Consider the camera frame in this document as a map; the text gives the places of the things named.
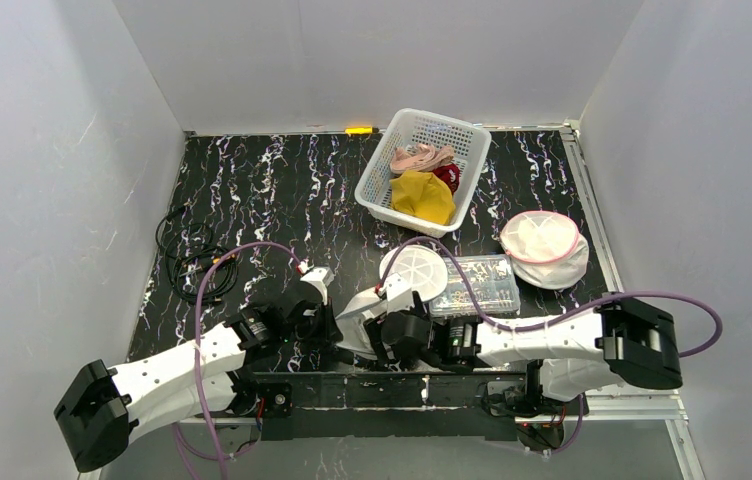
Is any white mesh bag pink trim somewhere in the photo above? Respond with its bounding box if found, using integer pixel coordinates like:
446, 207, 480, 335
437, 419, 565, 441
499, 210, 590, 290

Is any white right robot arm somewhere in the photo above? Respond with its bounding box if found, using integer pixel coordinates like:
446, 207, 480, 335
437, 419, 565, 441
337, 293, 683, 402

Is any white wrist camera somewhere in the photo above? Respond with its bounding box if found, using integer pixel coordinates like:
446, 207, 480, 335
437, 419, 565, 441
300, 267, 334, 305
376, 273, 415, 313

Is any aluminium rail frame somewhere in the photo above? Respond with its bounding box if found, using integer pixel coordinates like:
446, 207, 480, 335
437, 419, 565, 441
561, 119, 688, 422

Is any black coiled cable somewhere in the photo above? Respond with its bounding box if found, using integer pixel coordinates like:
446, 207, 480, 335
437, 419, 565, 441
153, 205, 239, 306

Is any dark red bra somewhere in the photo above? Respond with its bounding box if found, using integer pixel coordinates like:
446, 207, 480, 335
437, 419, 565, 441
432, 163, 461, 194

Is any black base frame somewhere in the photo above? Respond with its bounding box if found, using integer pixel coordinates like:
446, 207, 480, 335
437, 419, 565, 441
213, 370, 589, 455

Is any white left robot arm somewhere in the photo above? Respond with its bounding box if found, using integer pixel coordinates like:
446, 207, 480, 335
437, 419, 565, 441
54, 268, 339, 473

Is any yellow bra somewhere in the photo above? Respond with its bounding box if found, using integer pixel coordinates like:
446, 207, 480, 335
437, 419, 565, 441
390, 171, 456, 225

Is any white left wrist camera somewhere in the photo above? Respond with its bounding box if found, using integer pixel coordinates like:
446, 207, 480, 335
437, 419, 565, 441
300, 267, 334, 305

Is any white plastic basket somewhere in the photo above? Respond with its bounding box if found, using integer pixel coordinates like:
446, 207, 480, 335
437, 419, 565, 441
354, 108, 492, 238

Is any clear plastic compartment box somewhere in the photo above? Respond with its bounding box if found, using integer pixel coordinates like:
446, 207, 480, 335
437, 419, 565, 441
429, 254, 521, 318

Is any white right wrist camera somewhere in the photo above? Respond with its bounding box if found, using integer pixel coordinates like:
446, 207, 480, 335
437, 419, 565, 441
376, 273, 415, 313

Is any white mesh bag blue trim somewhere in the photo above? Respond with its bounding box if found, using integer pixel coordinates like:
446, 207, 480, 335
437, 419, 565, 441
334, 244, 450, 361

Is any yellow orange marker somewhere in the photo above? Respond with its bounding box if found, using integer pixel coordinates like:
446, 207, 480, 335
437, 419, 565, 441
344, 126, 380, 135

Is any beige pink bra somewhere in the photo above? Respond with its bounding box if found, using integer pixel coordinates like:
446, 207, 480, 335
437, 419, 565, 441
390, 143, 455, 175

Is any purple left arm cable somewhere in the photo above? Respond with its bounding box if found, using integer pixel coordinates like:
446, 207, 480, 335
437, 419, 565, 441
170, 241, 311, 480

